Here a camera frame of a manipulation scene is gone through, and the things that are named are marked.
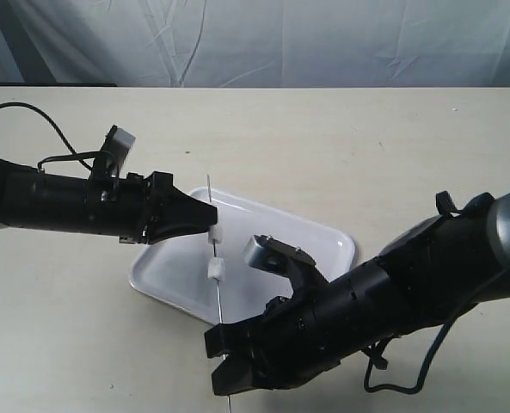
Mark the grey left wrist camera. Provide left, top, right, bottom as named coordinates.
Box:
left=91, top=125, right=136, bottom=178

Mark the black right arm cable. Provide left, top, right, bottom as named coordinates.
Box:
left=363, top=266, right=510, bottom=395

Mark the thin metal skewer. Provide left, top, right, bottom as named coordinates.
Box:
left=206, top=174, right=233, bottom=413

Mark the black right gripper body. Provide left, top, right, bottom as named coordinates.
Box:
left=245, top=274, right=392, bottom=390

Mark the white marshmallow piece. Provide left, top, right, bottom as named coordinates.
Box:
left=207, top=256, right=225, bottom=282
left=208, top=224, right=223, bottom=244

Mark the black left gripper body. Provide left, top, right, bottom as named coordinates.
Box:
left=84, top=172, right=173, bottom=244

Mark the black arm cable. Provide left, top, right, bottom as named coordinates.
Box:
left=363, top=266, right=510, bottom=395
left=0, top=102, right=109, bottom=173

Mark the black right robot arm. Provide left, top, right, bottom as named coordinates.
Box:
left=205, top=192, right=510, bottom=396

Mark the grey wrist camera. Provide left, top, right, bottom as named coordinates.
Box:
left=91, top=125, right=136, bottom=178
left=243, top=235, right=329, bottom=299

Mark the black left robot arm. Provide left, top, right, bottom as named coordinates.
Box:
left=0, top=159, right=218, bottom=244

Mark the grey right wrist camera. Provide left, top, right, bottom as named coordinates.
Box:
left=243, top=235, right=329, bottom=299

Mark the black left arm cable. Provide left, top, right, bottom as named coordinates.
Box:
left=0, top=102, right=109, bottom=173

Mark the white plastic tray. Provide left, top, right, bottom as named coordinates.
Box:
left=127, top=186, right=359, bottom=327

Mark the white backdrop cloth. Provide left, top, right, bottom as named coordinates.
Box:
left=0, top=1, right=510, bottom=88

